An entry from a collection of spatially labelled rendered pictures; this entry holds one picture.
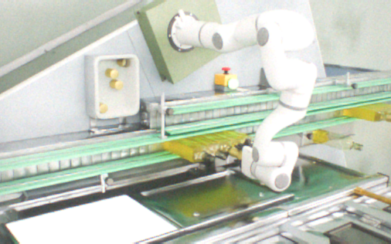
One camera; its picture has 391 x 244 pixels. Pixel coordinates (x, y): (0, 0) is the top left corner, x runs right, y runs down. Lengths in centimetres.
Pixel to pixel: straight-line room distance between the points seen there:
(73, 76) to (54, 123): 18
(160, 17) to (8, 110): 63
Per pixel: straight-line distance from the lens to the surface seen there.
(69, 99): 177
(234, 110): 202
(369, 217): 171
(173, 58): 185
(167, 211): 154
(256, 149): 143
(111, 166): 169
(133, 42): 185
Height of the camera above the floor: 236
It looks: 51 degrees down
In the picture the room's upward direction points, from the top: 108 degrees clockwise
